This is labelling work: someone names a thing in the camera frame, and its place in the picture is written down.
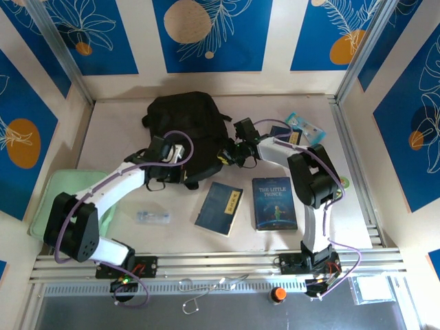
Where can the large dark blue yellow-label book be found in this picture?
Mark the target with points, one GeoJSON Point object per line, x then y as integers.
{"type": "Point", "coordinates": [216, 206]}

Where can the small clear plastic packet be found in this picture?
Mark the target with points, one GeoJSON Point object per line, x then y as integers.
{"type": "Point", "coordinates": [153, 217]}

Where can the black backpack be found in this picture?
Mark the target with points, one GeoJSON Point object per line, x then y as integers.
{"type": "Point", "coordinates": [185, 113]}

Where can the Little Prince book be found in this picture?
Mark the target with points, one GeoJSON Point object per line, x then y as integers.
{"type": "Point", "coordinates": [275, 206]}

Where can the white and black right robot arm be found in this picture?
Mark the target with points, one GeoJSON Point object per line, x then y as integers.
{"type": "Point", "coordinates": [309, 178]}

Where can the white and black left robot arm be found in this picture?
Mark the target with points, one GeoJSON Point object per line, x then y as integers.
{"type": "Point", "coordinates": [113, 178]}

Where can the mint green pencil case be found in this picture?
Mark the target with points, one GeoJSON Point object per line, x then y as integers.
{"type": "Point", "coordinates": [58, 185]}

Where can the light blue plastic packet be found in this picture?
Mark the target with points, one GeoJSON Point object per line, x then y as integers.
{"type": "Point", "coordinates": [306, 129]}

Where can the round green sticker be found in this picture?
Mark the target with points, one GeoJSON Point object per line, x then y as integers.
{"type": "Point", "coordinates": [344, 182]}

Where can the black left base connector block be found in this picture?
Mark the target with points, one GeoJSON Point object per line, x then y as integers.
{"type": "Point", "coordinates": [122, 284]}

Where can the black base connector block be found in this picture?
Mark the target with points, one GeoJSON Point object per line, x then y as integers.
{"type": "Point", "coordinates": [122, 284]}
{"type": "Point", "coordinates": [319, 287]}

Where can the orange emergency stop button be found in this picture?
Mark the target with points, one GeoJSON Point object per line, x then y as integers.
{"type": "Point", "coordinates": [279, 294]}

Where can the black right base connector block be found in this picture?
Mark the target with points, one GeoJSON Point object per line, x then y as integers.
{"type": "Point", "coordinates": [319, 287]}

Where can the clear bag with white card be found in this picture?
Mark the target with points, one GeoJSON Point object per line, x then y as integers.
{"type": "Point", "coordinates": [371, 288]}

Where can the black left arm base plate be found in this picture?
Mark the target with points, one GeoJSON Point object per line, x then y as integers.
{"type": "Point", "coordinates": [148, 266]}

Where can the aluminium table edge rail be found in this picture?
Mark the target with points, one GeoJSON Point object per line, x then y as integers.
{"type": "Point", "coordinates": [223, 261]}

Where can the aluminium side rail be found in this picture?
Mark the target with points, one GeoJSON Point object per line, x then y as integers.
{"type": "Point", "coordinates": [357, 178]}

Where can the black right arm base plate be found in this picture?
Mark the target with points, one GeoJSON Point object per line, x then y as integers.
{"type": "Point", "coordinates": [292, 263]}

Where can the aluminium frame post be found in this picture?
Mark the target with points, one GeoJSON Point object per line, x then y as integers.
{"type": "Point", "coordinates": [65, 55]}
{"type": "Point", "coordinates": [364, 51]}

